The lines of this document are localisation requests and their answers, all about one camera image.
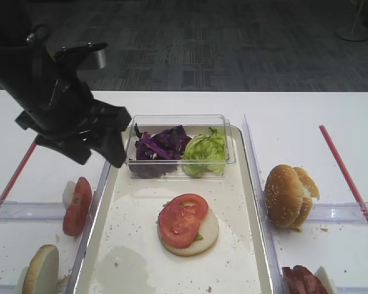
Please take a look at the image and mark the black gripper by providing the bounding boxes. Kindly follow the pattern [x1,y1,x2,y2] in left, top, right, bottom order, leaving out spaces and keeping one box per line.
[14,70,131,168]

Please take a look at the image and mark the tomato slice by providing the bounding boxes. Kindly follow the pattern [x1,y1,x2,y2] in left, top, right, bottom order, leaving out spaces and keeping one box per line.
[158,194,209,249]
[63,177,93,237]

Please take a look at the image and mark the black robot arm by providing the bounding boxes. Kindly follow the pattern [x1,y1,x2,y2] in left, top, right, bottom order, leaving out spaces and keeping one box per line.
[0,1,131,167]

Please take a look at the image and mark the white left tomato stand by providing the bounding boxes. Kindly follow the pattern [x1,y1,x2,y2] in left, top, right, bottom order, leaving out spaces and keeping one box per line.
[62,181,76,209]

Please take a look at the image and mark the green lettuce pile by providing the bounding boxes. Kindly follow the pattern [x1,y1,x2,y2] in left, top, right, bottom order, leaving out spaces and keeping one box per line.
[182,127,227,178]

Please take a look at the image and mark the lettuce leaf on bun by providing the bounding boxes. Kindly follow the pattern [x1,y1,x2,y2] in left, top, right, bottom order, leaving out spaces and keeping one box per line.
[158,203,203,249]

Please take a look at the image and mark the red meat slices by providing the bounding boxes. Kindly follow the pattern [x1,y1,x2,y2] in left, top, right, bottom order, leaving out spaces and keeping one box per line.
[282,265,328,294]

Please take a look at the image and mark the left red tape strip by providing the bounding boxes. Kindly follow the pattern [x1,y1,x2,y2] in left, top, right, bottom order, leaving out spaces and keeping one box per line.
[0,140,37,208]

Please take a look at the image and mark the red tape strip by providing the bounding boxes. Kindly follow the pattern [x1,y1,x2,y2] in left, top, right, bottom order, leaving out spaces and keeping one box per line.
[0,140,37,208]
[319,125,368,224]

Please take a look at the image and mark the shredded purple cabbage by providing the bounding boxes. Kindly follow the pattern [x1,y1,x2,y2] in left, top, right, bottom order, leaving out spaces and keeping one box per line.
[129,123,191,178]

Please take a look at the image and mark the clear plastic food container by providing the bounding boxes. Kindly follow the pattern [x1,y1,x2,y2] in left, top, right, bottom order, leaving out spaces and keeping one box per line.
[125,115,236,178]

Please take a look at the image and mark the left clear cross divider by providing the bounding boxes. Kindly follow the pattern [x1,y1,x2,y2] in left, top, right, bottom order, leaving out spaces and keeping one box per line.
[0,200,66,222]

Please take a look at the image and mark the clear cross divider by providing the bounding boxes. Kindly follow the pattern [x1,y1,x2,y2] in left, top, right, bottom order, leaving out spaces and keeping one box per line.
[0,200,66,222]
[306,202,368,225]

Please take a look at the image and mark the silver metal tray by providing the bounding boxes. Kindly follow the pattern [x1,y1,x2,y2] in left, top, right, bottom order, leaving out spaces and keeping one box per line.
[88,127,271,293]

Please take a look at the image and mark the left clear long divider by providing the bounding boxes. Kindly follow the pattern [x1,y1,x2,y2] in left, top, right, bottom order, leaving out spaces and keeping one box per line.
[58,160,128,293]

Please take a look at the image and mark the clear long divider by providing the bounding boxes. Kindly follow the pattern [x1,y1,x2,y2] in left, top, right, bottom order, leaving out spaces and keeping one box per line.
[58,160,128,293]
[242,116,286,293]

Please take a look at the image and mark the bun half lower left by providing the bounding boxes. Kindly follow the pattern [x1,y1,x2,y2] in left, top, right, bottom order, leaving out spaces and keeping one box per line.
[22,244,59,294]

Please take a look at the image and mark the bottom bun slice on tray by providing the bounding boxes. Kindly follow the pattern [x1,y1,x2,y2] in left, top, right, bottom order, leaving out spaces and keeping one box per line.
[157,208,219,257]

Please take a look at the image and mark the white lower left stand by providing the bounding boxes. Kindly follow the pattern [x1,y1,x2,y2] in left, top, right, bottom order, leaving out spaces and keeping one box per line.
[15,266,28,294]

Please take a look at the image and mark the sesame bun front right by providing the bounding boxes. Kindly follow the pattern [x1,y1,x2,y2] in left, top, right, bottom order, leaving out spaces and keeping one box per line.
[264,164,304,228]

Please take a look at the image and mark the sesame bun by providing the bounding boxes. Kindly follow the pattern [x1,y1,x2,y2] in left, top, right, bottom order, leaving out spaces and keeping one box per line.
[264,164,304,228]
[289,167,320,232]

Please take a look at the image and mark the right clear long divider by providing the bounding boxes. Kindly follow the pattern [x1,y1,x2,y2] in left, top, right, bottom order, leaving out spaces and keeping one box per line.
[242,116,286,293]

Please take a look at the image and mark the sesame bun rear right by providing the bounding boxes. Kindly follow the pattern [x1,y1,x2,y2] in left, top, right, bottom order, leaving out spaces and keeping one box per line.
[289,167,320,232]

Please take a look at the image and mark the right red tape strip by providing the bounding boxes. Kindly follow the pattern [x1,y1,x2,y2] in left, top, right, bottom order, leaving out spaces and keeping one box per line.
[319,125,368,224]

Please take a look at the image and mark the white lower right stand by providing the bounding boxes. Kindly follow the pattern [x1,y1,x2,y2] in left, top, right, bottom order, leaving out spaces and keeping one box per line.
[314,266,338,294]

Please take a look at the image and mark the right clear cross divider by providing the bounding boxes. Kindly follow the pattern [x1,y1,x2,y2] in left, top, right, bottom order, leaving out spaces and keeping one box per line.
[306,202,368,225]

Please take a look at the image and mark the white floor stand base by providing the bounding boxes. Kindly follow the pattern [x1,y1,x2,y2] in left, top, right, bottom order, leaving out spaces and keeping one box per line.
[334,0,368,42]

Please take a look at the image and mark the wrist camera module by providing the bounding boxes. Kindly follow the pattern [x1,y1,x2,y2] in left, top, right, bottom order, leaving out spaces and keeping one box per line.
[54,42,108,70]

